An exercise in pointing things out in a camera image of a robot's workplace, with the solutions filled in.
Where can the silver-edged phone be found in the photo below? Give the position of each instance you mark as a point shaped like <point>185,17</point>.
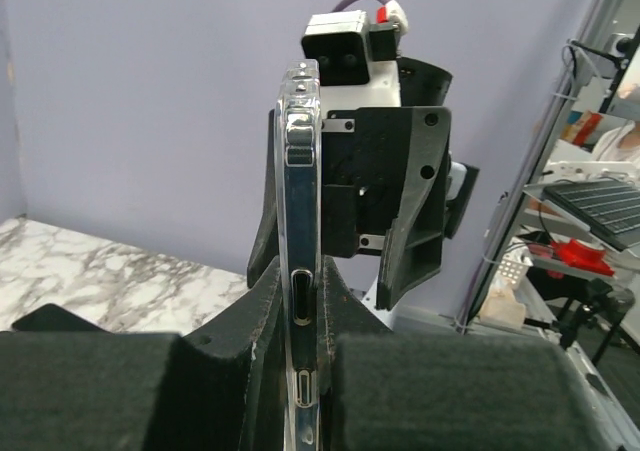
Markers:
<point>297,172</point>

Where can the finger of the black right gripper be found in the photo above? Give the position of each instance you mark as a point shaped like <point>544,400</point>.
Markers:
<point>266,243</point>
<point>412,250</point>

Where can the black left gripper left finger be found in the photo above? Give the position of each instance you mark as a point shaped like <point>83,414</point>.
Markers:
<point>219,388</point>

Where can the black keyboard in background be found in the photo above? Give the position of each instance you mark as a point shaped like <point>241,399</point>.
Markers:
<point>609,208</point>

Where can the metal frame post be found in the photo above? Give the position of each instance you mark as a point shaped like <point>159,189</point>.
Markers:
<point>576,73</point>

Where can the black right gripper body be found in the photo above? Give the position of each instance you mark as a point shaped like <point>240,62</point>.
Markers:
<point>364,168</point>

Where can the red object on shelf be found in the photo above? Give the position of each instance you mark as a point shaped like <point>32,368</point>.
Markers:
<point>579,255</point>

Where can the black phone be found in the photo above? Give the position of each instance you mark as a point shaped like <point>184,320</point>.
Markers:
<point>53,318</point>

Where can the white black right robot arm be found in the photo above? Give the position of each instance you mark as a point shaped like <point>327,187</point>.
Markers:
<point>344,179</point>

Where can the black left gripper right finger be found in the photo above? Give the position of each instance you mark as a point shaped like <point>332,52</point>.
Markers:
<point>444,391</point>

